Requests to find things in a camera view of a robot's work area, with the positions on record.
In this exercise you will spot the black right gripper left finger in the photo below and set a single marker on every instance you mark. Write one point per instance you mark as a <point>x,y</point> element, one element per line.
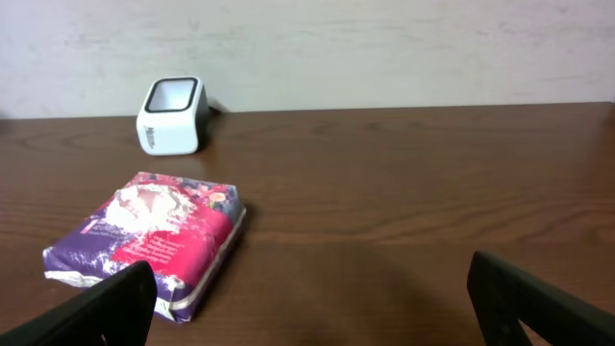
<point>116,311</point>

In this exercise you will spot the white barcode scanner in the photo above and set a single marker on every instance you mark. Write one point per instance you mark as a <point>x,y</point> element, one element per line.
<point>174,116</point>

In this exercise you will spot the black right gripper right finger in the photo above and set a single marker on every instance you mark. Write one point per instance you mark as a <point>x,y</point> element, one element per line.
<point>505,298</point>

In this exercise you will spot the pink purple floral pad pack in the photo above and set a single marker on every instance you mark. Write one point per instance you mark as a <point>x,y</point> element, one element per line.
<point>183,228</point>

